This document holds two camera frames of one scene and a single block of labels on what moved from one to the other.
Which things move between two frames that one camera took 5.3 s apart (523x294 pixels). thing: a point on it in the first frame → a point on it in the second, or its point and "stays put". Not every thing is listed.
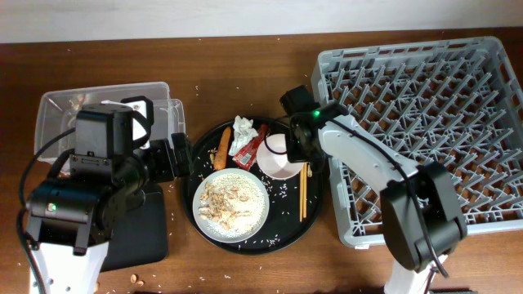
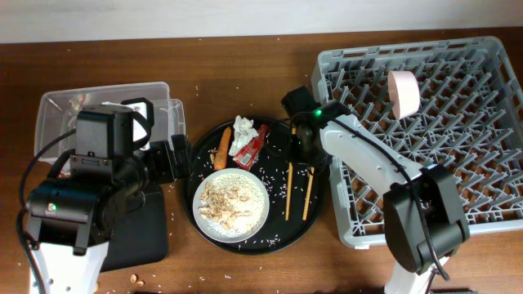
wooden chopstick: (301, 193) → (289, 184)
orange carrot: (221, 154) stays put
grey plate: (230, 205) stays put
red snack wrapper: (243, 158) stays put
